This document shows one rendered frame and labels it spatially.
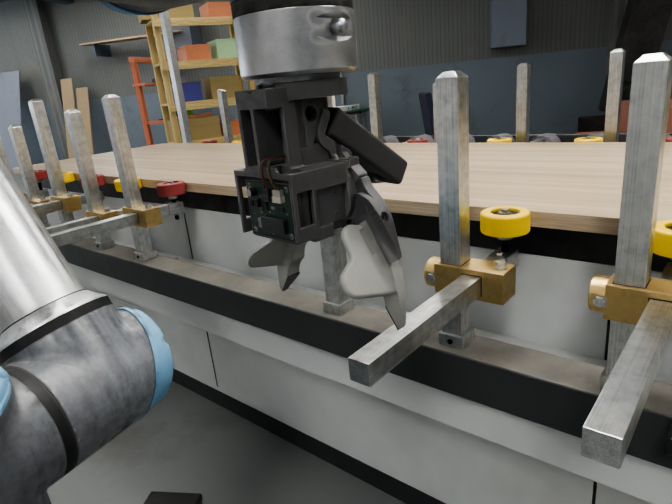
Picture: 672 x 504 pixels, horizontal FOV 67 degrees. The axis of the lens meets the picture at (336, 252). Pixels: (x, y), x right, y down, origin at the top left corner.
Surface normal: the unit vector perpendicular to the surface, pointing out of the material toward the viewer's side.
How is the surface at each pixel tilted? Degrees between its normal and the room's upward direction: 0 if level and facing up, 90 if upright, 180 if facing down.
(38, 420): 60
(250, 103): 90
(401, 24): 90
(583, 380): 0
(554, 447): 90
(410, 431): 90
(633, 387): 0
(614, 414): 0
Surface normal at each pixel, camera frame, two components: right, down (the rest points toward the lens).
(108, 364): 0.67, -0.44
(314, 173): 0.71, 0.16
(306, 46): 0.18, 0.29
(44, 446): 0.87, -0.04
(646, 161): -0.64, 0.30
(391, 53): -0.25, 0.33
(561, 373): -0.09, -0.94
